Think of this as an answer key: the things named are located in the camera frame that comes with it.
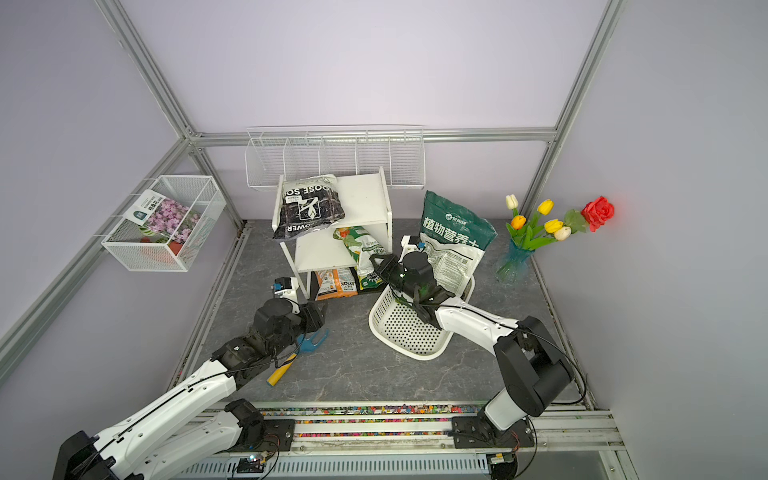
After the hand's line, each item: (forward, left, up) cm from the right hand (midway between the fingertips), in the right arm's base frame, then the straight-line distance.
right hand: (368, 254), depth 81 cm
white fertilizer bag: (+2, -24, -2) cm, 25 cm away
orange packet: (+1, +11, -16) cm, 20 cm away
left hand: (-12, +12, -7) cm, 18 cm away
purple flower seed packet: (+3, +49, +10) cm, 50 cm away
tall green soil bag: (+11, -20, +6) cm, 24 cm away
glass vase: (+7, -46, -15) cm, 49 cm away
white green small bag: (+2, +2, +1) cm, 3 cm away
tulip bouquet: (+7, -47, +1) cm, 48 cm away
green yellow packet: (+5, +1, -20) cm, 21 cm away
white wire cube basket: (-6, +52, +4) cm, 52 cm away
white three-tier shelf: (+10, +1, +10) cm, 14 cm away
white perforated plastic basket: (-9, -10, -24) cm, 28 cm away
